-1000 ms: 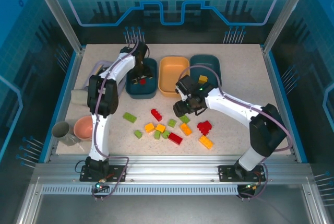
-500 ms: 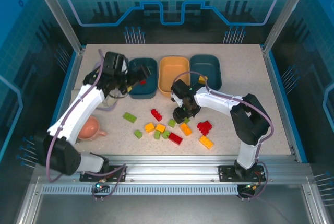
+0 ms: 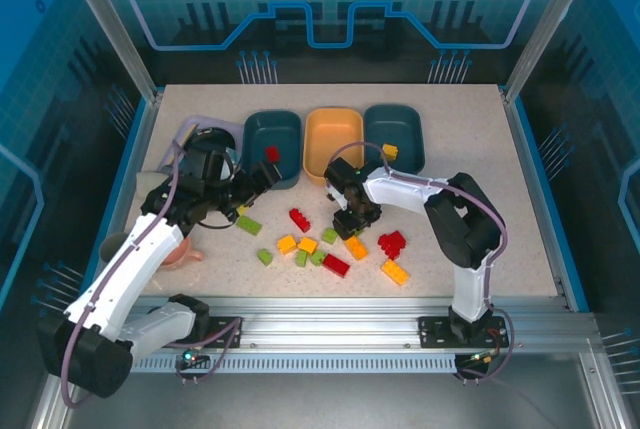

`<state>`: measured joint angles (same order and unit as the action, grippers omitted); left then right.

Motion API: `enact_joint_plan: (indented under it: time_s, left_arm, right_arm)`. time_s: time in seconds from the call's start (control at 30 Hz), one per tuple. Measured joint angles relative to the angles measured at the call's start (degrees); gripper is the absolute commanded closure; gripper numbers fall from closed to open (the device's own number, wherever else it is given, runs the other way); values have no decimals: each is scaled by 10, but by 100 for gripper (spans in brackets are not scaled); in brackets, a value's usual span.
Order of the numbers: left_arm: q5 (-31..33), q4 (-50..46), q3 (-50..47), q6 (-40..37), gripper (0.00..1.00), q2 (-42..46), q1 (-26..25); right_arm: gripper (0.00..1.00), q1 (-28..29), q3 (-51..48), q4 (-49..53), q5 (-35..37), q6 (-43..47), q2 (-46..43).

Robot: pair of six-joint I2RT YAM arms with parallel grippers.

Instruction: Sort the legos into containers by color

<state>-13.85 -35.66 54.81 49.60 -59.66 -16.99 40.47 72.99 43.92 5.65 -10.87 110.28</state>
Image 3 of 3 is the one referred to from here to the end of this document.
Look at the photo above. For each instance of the small yellow lego brick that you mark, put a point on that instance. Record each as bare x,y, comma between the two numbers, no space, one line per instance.
243,209

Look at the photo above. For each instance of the long green lego brick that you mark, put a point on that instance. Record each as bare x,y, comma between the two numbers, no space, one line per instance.
249,224

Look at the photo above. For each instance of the red lego brick cluster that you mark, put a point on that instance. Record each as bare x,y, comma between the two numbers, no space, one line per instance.
392,244

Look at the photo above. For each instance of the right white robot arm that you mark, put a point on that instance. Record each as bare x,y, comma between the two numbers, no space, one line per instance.
470,289

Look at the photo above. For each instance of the dark teal plastic container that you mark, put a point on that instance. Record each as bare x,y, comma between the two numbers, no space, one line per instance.
395,124
272,124

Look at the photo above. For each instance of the pink ceramic cup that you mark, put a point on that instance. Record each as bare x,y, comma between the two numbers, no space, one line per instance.
187,254

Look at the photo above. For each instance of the black round plate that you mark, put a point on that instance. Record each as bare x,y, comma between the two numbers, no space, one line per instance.
215,136

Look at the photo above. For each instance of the lavender plastic tray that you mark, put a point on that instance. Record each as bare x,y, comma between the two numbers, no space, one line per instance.
225,124

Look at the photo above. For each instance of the yellow plastic container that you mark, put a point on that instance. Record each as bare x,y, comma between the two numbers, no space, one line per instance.
332,129

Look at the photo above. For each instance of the grey cup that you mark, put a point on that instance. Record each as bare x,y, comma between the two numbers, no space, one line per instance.
112,246

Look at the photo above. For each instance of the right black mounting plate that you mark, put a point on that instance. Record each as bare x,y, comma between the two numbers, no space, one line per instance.
432,331

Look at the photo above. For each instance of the black mounting plate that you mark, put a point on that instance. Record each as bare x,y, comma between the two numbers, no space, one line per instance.
432,331
225,334

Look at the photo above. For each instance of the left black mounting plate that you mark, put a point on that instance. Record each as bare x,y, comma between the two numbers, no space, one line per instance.
225,334

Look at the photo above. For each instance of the small circuit board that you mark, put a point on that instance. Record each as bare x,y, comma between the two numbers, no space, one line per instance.
192,358
480,356

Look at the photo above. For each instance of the right white camera bracket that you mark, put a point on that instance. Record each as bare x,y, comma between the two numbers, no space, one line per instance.
329,195

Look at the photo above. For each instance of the aluminium table side rail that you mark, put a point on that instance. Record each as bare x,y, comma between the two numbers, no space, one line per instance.
145,124
535,174

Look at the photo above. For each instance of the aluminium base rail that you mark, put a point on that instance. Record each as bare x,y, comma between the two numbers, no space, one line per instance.
325,324

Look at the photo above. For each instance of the aluminium frame post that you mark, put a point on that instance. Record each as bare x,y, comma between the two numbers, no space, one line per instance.
550,24
111,24

